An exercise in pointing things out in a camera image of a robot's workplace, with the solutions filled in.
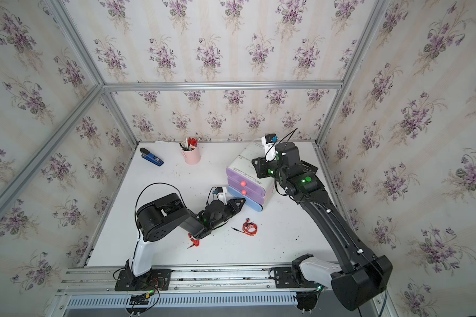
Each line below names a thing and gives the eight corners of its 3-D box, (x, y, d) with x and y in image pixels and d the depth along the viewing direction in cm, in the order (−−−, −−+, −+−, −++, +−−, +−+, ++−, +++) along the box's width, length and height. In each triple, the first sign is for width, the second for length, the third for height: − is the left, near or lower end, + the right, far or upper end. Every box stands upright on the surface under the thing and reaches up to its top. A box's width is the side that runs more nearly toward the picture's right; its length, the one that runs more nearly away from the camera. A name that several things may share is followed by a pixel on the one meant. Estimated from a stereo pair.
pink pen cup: (184, 166, 112) (180, 152, 103) (186, 157, 116) (182, 144, 107) (198, 166, 112) (195, 152, 103) (200, 157, 116) (197, 144, 107)
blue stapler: (141, 156, 116) (137, 150, 112) (146, 152, 118) (143, 146, 114) (158, 168, 111) (155, 162, 107) (164, 163, 113) (161, 158, 109)
